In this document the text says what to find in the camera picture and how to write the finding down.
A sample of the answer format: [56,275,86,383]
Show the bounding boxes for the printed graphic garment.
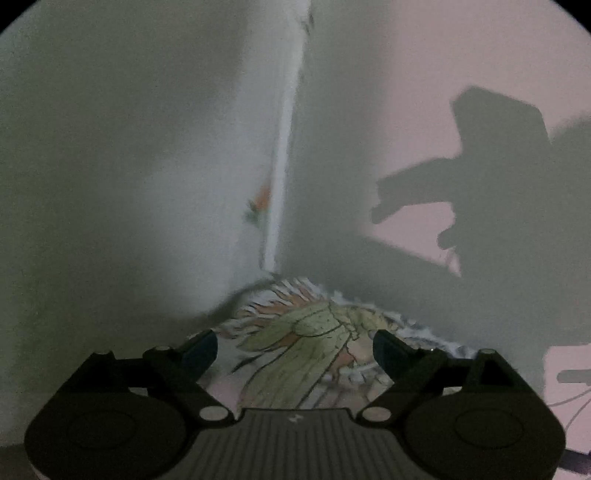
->
[199,278,475,414]

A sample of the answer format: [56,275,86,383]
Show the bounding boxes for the carrot print backdrop sheet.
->
[0,0,316,393]

